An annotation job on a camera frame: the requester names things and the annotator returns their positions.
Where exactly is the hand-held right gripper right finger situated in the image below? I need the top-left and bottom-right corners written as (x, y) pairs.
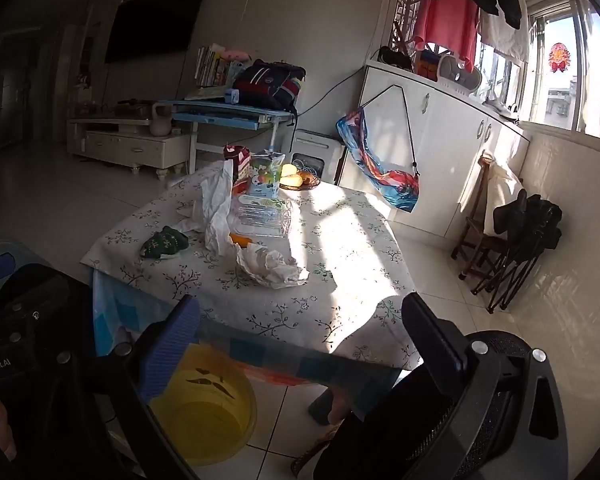
top-left (402, 292), bottom-right (571, 480)

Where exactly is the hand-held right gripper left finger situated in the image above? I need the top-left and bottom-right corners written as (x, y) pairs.
top-left (10, 296), bottom-right (202, 480)

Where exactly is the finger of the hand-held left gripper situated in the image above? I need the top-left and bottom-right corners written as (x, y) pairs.
top-left (0, 264), bottom-right (93, 333)

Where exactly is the yellow plastic bin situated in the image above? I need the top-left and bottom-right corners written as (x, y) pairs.
top-left (147, 342), bottom-right (258, 467)

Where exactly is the green patterned mitten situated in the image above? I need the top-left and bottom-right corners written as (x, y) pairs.
top-left (140, 226), bottom-right (190, 260)

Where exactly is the white paper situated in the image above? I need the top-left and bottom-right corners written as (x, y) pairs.
top-left (236, 242), bottom-right (311, 289)

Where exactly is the white plastic bag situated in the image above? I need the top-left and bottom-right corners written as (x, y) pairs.
top-left (177, 160), bottom-right (241, 256)

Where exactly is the clear plastic container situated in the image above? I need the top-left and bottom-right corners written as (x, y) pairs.
top-left (230, 195), bottom-right (293, 238)

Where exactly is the fruit print drink carton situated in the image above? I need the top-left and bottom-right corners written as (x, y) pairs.
top-left (247, 150), bottom-right (286, 200)

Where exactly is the red snack packet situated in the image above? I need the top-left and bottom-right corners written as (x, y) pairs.
top-left (223, 144), bottom-right (252, 196)

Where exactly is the blue checked plastic tablecloth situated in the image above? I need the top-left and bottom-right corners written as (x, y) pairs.
top-left (91, 267), bottom-right (401, 386)

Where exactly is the wooden chair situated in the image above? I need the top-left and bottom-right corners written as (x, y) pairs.
top-left (451, 152), bottom-right (511, 281)

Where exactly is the floral tablecloth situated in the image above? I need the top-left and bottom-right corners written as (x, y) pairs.
top-left (80, 160), bottom-right (423, 371)

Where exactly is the black mesh chair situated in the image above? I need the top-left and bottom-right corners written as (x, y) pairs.
top-left (314, 330), bottom-right (561, 480)

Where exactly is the table leg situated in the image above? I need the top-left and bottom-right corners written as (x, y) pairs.
top-left (308, 385), bottom-right (353, 426)

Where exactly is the black folding chair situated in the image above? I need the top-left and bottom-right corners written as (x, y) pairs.
top-left (471, 189), bottom-right (563, 315)

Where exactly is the colourful printed bag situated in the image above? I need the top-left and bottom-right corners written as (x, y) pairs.
top-left (336, 84), bottom-right (421, 213)

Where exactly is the white television stand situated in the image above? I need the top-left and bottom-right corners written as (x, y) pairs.
top-left (66, 105), bottom-right (191, 178)

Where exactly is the colourful crochet cushion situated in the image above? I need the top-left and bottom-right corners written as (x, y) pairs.
top-left (290, 422), bottom-right (341, 478)

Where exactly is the white cabinet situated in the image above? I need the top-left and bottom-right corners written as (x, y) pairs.
top-left (360, 57), bottom-right (531, 238)

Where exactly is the wicker fruit basket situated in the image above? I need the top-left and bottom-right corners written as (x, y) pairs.
top-left (278, 172), bottom-right (322, 192)

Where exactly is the dark box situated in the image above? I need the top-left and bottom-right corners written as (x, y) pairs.
top-left (115, 100), bottom-right (153, 117)

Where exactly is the pink kettle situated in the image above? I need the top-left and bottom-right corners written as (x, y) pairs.
top-left (149, 102), bottom-right (173, 137)

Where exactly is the white floor appliance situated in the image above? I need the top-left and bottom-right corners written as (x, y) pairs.
top-left (291, 129), bottom-right (346, 186)

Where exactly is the grey shoe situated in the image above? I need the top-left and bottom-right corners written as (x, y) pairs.
top-left (482, 100), bottom-right (521, 116)

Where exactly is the blue study desk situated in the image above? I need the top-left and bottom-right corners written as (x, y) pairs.
top-left (152, 97), bottom-right (301, 176)

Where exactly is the white fan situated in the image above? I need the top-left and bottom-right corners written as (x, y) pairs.
top-left (437, 55), bottom-right (482, 93)

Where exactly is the colourful box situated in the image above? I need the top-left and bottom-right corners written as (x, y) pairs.
top-left (415, 50), bottom-right (441, 80)

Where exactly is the black bag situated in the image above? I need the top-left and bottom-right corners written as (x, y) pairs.
top-left (377, 46), bottom-right (415, 72)

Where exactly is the row of books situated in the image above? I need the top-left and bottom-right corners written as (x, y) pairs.
top-left (195, 44), bottom-right (246, 88)

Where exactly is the dark striped backpack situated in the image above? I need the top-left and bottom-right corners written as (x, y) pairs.
top-left (232, 60), bottom-right (307, 111)

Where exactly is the black television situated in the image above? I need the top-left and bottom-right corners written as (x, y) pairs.
top-left (104, 0), bottom-right (211, 64)

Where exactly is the white garment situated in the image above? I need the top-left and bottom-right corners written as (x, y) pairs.
top-left (479, 7), bottom-right (530, 63)

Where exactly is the red window decoration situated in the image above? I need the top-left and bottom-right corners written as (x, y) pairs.
top-left (549, 42), bottom-right (571, 75)

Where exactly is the pink shirt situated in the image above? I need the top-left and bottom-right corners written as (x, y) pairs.
top-left (412, 0), bottom-right (481, 73)

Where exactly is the black wall cable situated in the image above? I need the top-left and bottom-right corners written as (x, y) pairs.
top-left (295, 69), bottom-right (366, 117)

